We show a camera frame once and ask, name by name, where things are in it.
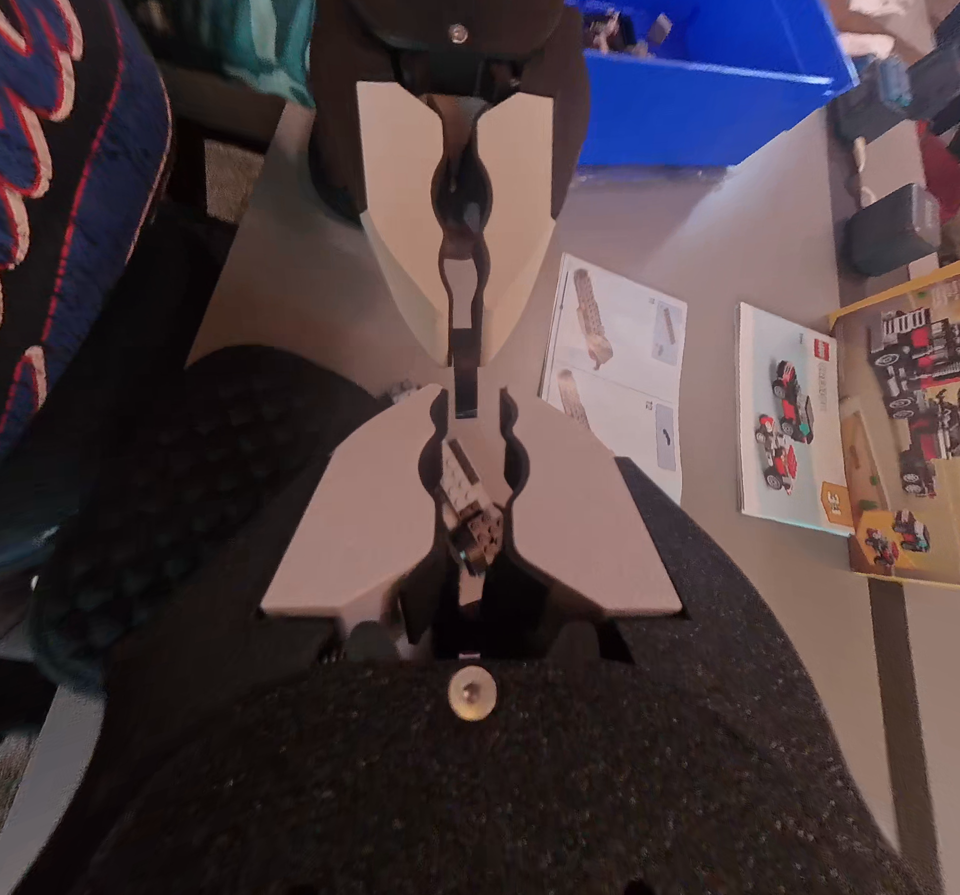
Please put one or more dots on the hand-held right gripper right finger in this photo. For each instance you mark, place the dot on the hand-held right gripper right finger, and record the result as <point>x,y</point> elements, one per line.
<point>592,535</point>

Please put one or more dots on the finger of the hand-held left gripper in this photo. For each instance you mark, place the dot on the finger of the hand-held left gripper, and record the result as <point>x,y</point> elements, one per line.
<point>394,197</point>
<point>525,197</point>

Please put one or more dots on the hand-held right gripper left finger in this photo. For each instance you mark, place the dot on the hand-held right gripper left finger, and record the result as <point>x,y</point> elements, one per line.
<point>360,527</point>

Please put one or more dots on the partly built grey lego model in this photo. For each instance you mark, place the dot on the partly built grey lego model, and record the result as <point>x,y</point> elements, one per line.
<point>469,516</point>

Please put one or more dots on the blue plastic bin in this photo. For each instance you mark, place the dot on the blue plastic bin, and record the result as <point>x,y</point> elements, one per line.
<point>675,115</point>

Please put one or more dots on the yellow lego box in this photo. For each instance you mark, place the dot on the yellow lego box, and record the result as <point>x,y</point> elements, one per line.
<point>900,535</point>

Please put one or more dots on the open instruction booklet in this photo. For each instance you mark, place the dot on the open instruction booklet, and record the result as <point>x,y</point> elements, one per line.
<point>622,355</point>

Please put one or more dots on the teal cloth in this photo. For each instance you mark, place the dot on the teal cloth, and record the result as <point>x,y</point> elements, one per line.
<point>262,25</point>

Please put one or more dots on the closed instruction booklet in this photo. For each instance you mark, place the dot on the closed instruction booklet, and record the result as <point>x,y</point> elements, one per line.
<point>795,475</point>

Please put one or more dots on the person's patterned shirt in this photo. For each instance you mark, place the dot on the person's patterned shirt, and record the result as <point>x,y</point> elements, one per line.
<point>75,122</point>

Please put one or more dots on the dark grey box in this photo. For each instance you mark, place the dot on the dark grey box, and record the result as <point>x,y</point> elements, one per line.
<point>892,227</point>

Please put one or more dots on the dark blurred device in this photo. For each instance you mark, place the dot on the dark blurred device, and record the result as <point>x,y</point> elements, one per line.
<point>885,96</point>

